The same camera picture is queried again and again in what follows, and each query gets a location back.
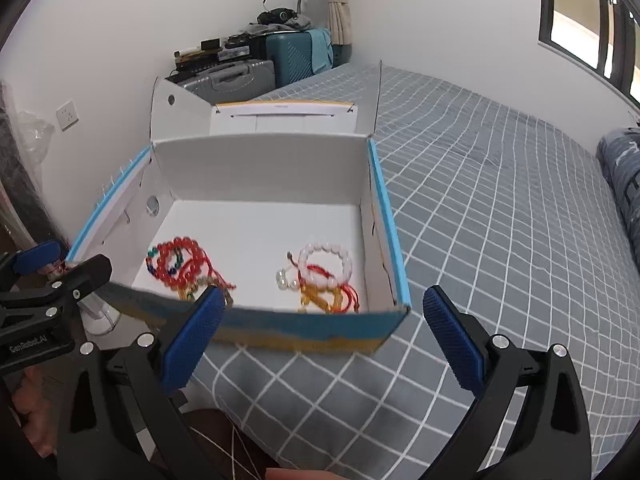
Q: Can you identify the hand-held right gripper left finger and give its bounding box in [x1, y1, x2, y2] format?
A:
[55, 285, 226, 480]

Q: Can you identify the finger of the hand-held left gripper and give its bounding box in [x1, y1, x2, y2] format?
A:
[0, 254, 113, 328]
[0, 240, 63, 281]

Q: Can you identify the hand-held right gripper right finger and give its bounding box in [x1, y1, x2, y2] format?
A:
[422, 285, 593, 480]

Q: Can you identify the red bead bracelet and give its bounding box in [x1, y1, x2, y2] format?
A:
[145, 239, 223, 293]

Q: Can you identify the small white pearl bracelet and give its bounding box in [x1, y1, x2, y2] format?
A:
[275, 267, 301, 291]

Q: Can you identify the amber bead bracelet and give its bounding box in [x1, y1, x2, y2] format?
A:
[297, 280, 351, 315]

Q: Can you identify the white cardboard box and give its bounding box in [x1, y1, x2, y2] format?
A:
[65, 60, 413, 358]

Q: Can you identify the red cord bracelet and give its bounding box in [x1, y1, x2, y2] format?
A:
[302, 262, 363, 313]

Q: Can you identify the white bead bracelet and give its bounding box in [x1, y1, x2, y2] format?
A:
[299, 242, 355, 291]

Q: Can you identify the person's left hand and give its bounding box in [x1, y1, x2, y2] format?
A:
[11, 362, 58, 458]

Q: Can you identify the white fan base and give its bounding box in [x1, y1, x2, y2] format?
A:
[80, 295, 121, 336]

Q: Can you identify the clear plastic bag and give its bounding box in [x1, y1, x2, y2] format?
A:
[15, 107, 56, 171]

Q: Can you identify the grey checked bed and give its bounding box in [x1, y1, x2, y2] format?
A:
[192, 62, 640, 480]

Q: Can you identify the blue-grey pillow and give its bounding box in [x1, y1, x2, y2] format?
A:
[597, 127, 640, 261]

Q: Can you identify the grey suitcase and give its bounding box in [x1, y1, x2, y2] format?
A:
[165, 59, 277, 106]

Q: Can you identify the stack of black devices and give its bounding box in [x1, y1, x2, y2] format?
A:
[172, 35, 251, 73]

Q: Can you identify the teal suitcase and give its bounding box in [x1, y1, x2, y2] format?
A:
[265, 30, 333, 88]

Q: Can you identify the light blue cloth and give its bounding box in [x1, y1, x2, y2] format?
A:
[306, 28, 335, 76]

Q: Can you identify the pile of dark clothes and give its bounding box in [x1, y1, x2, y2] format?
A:
[247, 7, 313, 36]

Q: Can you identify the dark framed window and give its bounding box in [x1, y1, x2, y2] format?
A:
[539, 0, 640, 108]

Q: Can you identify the beige curtain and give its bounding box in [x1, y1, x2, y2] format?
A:
[324, 0, 353, 47]

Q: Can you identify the white wall socket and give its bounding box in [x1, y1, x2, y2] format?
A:
[55, 101, 81, 132]

